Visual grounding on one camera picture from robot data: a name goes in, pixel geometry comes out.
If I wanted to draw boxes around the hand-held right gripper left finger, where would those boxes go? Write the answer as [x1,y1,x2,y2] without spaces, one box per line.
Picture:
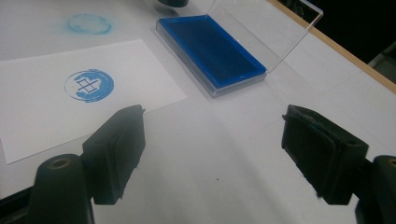
[82,105,147,205]

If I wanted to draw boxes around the wooden table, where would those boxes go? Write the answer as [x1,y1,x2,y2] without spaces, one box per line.
[267,0,396,94]

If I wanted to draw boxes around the large white table cover sheet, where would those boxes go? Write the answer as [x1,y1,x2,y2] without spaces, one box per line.
[0,0,396,224]

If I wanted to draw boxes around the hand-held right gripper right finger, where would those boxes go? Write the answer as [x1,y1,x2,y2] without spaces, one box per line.
[281,105,370,205]

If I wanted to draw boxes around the white metal desk frame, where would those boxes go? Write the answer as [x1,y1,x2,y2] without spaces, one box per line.
[367,40,396,77]

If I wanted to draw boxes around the blue ink pad clear case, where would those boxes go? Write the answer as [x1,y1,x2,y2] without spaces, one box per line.
[155,0,325,99]

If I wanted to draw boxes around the black round stamp clear handle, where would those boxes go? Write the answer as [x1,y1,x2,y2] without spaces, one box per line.
[157,0,190,8]

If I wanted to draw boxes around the small white paper sheet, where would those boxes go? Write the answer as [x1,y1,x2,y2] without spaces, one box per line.
[0,38,188,165]

